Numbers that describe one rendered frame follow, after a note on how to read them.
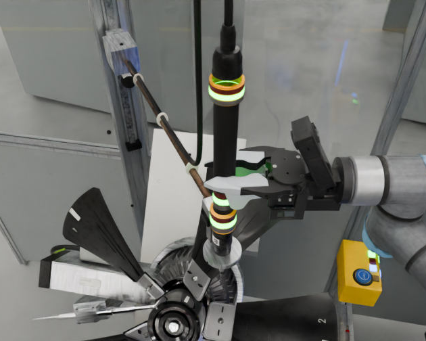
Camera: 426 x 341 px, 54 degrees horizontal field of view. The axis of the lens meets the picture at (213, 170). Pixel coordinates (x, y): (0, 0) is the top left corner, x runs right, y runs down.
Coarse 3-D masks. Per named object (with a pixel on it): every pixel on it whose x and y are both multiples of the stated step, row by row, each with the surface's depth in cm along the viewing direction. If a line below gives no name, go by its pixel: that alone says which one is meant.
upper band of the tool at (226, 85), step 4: (212, 76) 52; (240, 76) 52; (212, 80) 52; (216, 80) 52; (220, 80) 53; (236, 80) 52; (240, 80) 52; (244, 80) 50; (212, 84) 49; (216, 84) 53; (220, 84) 53; (224, 84) 53; (228, 84) 53; (232, 84) 53; (236, 84) 53; (240, 84) 49; (216, 88) 49; (220, 88) 49; (224, 88) 49; (228, 88) 49; (232, 88) 49; (236, 88) 49; (240, 92) 50; (220, 100) 50; (232, 100) 50; (236, 104) 51
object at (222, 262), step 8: (208, 200) 72; (208, 208) 71; (208, 216) 71; (208, 224) 72; (208, 232) 74; (208, 240) 76; (208, 248) 75; (232, 248) 75; (240, 248) 75; (208, 256) 74; (216, 256) 74; (224, 256) 74; (232, 256) 74; (240, 256) 74; (208, 264) 74; (216, 264) 73; (224, 264) 73; (232, 264) 73
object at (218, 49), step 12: (228, 36) 46; (216, 48) 48; (228, 48) 47; (216, 60) 47; (228, 60) 47; (240, 60) 48; (216, 72) 48; (228, 72) 48; (240, 72) 49; (216, 240) 71; (228, 240) 71; (216, 252) 74; (228, 252) 74
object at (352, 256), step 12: (348, 240) 124; (348, 252) 121; (360, 252) 121; (348, 264) 118; (360, 264) 118; (372, 264) 118; (348, 276) 116; (348, 288) 114; (360, 288) 113; (372, 288) 113; (348, 300) 119; (360, 300) 117; (372, 300) 116
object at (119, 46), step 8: (112, 32) 110; (120, 32) 111; (104, 40) 108; (112, 40) 108; (120, 40) 108; (128, 40) 108; (104, 48) 111; (112, 48) 105; (120, 48) 105; (128, 48) 105; (136, 48) 106; (112, 56) 104; (120, 56) 105; (128, 56) 106; (136, 56) 107; (112, 64) 107; (120, 64) 107; (136, 64) 109; (120, 72) 108; (128, 72) 109
